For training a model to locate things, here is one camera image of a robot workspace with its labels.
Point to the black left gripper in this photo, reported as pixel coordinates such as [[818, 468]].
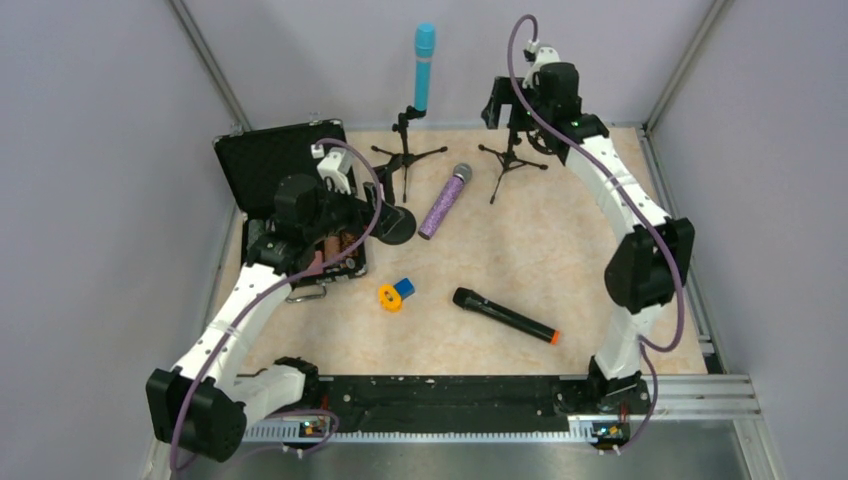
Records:
[[369, 201]]

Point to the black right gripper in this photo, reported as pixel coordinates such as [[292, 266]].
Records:
[[499, 100]]

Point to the black tripod microphone stand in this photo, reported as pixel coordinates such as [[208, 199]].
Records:
[[403, 159]]

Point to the purple glitter microphone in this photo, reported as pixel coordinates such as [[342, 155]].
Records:
[[461, 175]]

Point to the teal blue microphone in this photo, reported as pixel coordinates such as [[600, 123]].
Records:
[[424, 47]]

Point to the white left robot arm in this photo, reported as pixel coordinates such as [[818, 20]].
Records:
[[204, 403]]

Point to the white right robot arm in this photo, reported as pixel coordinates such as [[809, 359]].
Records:
[[646, 274]]

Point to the black round-base microphone stand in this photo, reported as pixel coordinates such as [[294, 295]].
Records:
[[396, 225]]

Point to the blue toy block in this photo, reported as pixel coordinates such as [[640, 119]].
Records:
[[404, 288]]

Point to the yellow traffic light toy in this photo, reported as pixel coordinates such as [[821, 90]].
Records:
[[390, 298]]

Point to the black poker chip case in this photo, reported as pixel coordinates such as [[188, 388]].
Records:
[[273, 178]]

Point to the black orange-tipped microphone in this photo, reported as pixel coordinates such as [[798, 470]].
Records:
[[470, 300]]

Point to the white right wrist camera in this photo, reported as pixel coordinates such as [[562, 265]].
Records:
[[537, 54]]

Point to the black shock-mount tripod stand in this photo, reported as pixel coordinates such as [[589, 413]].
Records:
[[509, 160]]

